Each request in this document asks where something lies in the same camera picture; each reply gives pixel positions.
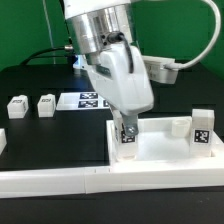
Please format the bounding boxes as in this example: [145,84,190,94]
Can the white U-shaped obstacle fence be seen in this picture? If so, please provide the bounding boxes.
[0,118,224,200]

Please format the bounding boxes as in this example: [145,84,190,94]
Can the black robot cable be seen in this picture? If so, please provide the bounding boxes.
[19,0,80,66]

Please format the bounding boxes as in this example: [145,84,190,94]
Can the white square table top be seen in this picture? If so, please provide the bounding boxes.
[106,116,224,164]

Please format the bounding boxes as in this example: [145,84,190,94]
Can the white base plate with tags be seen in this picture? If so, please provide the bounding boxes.
[56,92,109,111]

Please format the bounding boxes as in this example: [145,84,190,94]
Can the thin grey cable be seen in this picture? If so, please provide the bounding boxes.
[41,0,56,65]

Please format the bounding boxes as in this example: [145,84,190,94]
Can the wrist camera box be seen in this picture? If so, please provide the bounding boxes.
[142,56,178,84]

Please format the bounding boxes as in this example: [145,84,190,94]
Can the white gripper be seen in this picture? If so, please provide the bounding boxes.
[88,43,154,136]

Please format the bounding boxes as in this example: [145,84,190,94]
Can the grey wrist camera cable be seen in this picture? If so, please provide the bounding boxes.
[166,0,222,71]

